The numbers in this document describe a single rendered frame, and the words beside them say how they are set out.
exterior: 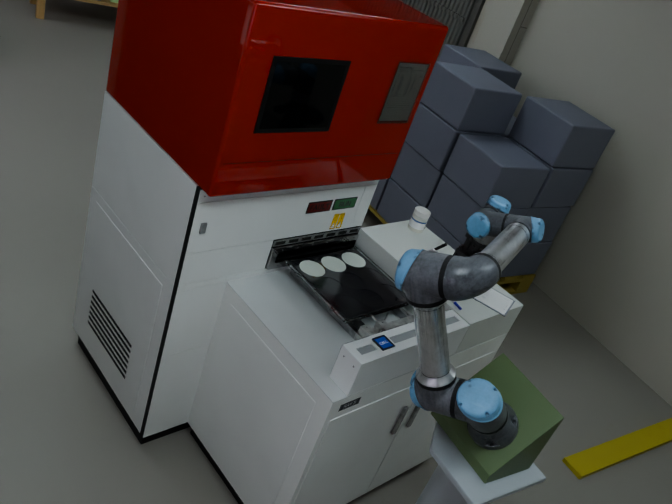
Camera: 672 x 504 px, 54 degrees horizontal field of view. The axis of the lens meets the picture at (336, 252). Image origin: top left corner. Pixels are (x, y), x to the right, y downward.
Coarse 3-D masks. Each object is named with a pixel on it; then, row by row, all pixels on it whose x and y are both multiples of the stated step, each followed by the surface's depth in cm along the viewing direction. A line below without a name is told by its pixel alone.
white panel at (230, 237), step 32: (256, 192) 221; (288, 192) 231; (320, 192) 242; (352, 192) 254; (192, 224) 211; (224, 224) 220; (256, 224) 230; (288, 224) 241; (320, 224) 253; (352, 224) 267; (192, 256) 220; (224, 256) 230; (256, 256) 241; (288, 256) 255
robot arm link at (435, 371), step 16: (416, 256) 171; (432, 256) 170; (448, 256) 169; (400, 272) 172; (416, 272) 170; (432, 272) 167; (400, 288) 175; (416, 288) 171; (432, 288) 168; (416, 304) 174; (432, 304) 173; (416, 320) 180; (432, 320) 177; (416, 336) 185; (432, 336) 180; (432, 352) 183; (448, 352) 187; (432, 368) 186; (448, 368) 189; (416, 384) 194; (432, 384) 188; (448, 384) 188; (416, 400) 194; (432, 400) 191; (448, 400) 188; (448, 416) 192
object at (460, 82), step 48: (432, 96) 422; (480, 96) 397; (528, 96) 416; (432, 144) 423; (480, 144) 399; (528, 144) 417; (576, 144) 402; (384, 192) 466; (432, 192) 428; (480, 192) 393; (528, 192) 404; (576, 192) 433
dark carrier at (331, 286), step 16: (320, 256) 256; (336, 256) 260; (336, 272) 251; (352, 272) 254; (368, 272) 258; (320, 288) 239; (336, 288) 242; (352, 288) 245; (368, 288) 248; (384, 288) 252; (336, 304) 233; (352, 304) 237; (368, 304) 240; (384, 304) 243
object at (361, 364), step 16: (448, 320) 237; (368, 336) 214; (400, 336) 220; (448, 336) 231; (352, 352) 204; (368, 352) 207; (384, 352) 209; (400, 352) 214; (416, 352) 222; (336, 368) 210; (352, 368) 204; (368, 368) 206; (384, 368) 213; (400, 368) 221; (416, 368) 230; (352, 384) 205; (368, 384) 212
